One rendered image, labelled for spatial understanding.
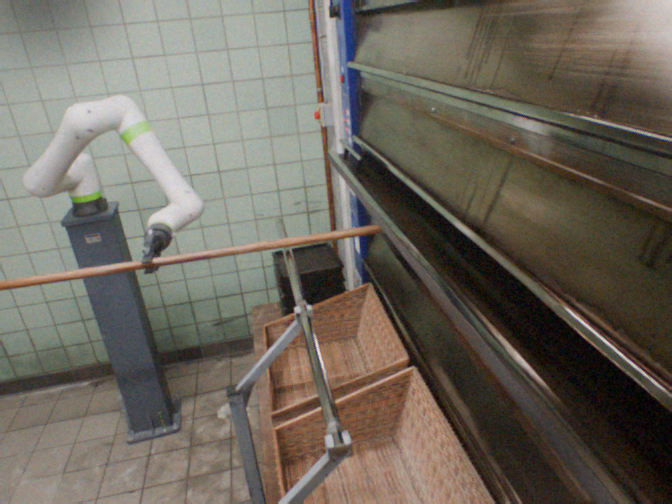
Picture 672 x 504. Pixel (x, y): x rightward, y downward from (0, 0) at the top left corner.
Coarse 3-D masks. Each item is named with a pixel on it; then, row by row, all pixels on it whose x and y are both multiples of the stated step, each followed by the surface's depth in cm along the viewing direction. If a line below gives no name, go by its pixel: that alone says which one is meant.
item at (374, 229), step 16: (272, 240) 168; (288, 240) 168; (304, 240) 168; (320, 240) 169; (176, 256) 162; (192, 256) 163; (208, 256) 164; (224, 256) 165; (64, 272) 158; (80, 272) 158; (96, 272) 159; (112, 272) 160; (0, 288) 155; (16, 288) 156
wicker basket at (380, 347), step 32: (288, 320) 210; (320, 320) 213; (352, 320) 216; (384, 320) 186; (288, 352) 215; (352, 352) 211; (384, 352) 184; (288, 384) 195; (352, 384) 162; (288, 416) 179; (320, 416) 164
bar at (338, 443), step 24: (288, 264) 159; (288, 336) 135; (312, 336) 121; (264, 360) 136; (312, 360) 112; (240, 384) 139; (240, 408) 140; (336, 408) 98; (240, 432) 143; (336, 432) 91; (336, 456) 89; (312, 480) 92
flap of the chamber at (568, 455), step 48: (384, 192) 144; (432, 240) 111; (432, 288) 91; (480, 288) 90; (480, 336) 74; (528, 336) 76; (576, 336) 77; (576, 384) 65; (624, 384) 66; (624, 432) 57
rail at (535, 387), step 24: (384, 216) 120; (408, 240) 104; (432, 264) 93; (456, 288) 84; (480, 312) 77; (504, 360) 67; (528, 384) 62; (552, 408) 57; (576, 432) 54; (600, 456) 51; (600, 480) 50; (624, 480) 48
